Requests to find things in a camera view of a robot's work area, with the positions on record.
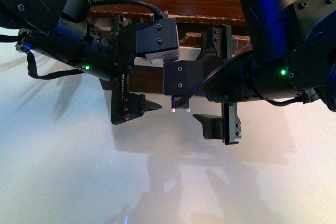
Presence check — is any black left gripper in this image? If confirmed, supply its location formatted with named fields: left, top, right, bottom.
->
left=111, top=19, right=162, bottom=124

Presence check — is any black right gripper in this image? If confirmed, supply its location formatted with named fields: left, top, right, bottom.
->
left=193, top=24, right=240, bottom=145

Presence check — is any black right camera cable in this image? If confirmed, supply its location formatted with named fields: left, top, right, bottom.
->
left=170, top=53, right=253, bottom=113

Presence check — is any black camera cable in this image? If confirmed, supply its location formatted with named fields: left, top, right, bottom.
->
left=90, top=0, right=169, bottom=22
left=170, top=53, right=253, bottom=113

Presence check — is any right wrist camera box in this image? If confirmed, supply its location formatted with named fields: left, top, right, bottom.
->
left=163, top=60, right=204, bottom=96

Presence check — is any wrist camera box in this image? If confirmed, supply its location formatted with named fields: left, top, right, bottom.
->
left=163, top=60, right=204, bottom=96
left=135, top=18, right=180, bottom=63

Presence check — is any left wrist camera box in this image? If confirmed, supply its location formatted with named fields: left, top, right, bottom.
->
left=135, top=18, right=180, bottom=63

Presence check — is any black left camera cable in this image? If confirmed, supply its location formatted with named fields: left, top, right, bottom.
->
left=90, top=0, right=169, bottom=22

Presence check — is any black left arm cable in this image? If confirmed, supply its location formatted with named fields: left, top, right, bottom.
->
left=26, top=49, right=85, bottom=80

